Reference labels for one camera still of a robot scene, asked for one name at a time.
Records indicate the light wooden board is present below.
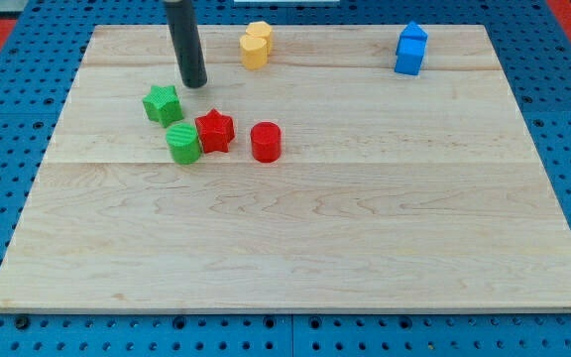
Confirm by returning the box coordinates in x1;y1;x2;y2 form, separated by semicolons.
0;25;571;314

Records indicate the red cylinder block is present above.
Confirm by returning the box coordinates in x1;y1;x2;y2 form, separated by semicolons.
251;121;282;163

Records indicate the red star block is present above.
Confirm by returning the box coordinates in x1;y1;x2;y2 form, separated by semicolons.
194;109;235;153

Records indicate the green cylinder block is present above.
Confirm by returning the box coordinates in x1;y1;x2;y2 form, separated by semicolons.
166;123;201;165

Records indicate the yellow heart block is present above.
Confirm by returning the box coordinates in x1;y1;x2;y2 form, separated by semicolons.
239;35;268;70

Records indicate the green star block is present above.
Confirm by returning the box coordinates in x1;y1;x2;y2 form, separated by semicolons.
142;85;184;128

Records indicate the blue cube block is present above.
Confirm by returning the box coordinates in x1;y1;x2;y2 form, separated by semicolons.
395;39;426;75

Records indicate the blue pentagon block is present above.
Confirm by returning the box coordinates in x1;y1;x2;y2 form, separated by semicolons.
396;21;428;55

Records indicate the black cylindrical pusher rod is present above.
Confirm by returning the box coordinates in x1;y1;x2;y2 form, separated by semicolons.
164;0;207;88

